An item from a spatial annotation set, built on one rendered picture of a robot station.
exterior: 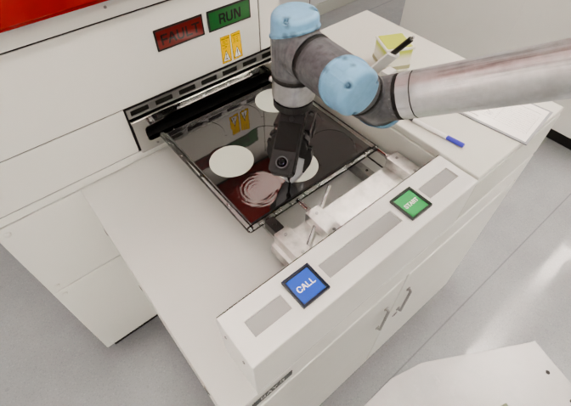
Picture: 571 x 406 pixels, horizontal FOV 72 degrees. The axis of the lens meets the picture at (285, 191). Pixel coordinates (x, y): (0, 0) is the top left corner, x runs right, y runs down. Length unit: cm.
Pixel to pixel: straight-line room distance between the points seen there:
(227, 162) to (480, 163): 53
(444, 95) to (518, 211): 165
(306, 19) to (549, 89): 33
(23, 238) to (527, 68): 104
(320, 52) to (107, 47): 47
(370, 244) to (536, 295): 136
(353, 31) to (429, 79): 63
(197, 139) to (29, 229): 44
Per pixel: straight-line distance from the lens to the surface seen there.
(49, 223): 110
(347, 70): 55
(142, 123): 100
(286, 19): 61
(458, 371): 80
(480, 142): 94
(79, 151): 99
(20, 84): 89
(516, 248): 209
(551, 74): 60
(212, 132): 98
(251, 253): 84
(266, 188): 84
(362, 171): 96
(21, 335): 193
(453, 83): 62
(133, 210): 97
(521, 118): 104
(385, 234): 72
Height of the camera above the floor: 154
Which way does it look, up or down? 50 degrees down
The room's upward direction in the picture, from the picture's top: straight up
